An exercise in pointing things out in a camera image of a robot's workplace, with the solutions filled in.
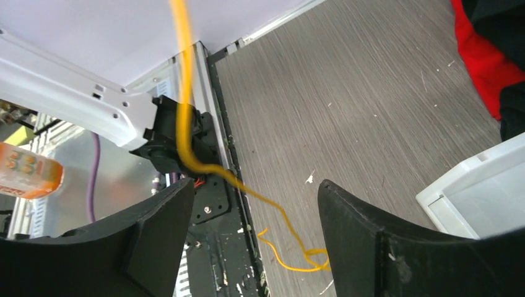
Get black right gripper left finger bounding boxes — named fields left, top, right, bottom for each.
left=1, top=178, right=194, bottom=296

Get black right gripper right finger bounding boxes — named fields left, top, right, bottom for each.
left=318, top=179, right=524, bottom=296

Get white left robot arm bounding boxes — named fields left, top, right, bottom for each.
left=1, top=30, right=220, bottom=178

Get white plastic bin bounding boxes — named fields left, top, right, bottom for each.
left=415, top=134, right=524, bottom=239

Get orange snack packet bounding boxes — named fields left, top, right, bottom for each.
left=1, top=142, right=64, bottom=199

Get red shirt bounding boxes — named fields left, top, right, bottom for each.
left=451, top=0, right=524, bottom=121

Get black shirt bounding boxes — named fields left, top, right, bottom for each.
left=462, top=1, right=524, bottom=141

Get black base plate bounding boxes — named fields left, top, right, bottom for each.
left=176, top=50, right=270, bottom=296

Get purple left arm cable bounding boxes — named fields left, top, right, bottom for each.
left=87, top=132, right=102, bottom=224

